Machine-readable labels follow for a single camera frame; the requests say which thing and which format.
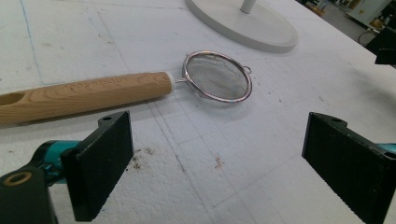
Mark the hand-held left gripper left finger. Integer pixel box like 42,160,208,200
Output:
60,110,135,223

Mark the wooden handle mesh strainer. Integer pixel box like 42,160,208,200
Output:
0,49,254,129

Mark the white round-base stand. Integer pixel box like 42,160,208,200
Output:
185,0,300,54

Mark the white machine cabinet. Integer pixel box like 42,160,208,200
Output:
345,0,394,29

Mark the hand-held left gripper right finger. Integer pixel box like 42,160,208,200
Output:
301,111,396,224

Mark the black floor cable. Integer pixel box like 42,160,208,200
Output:
357,28,376,47

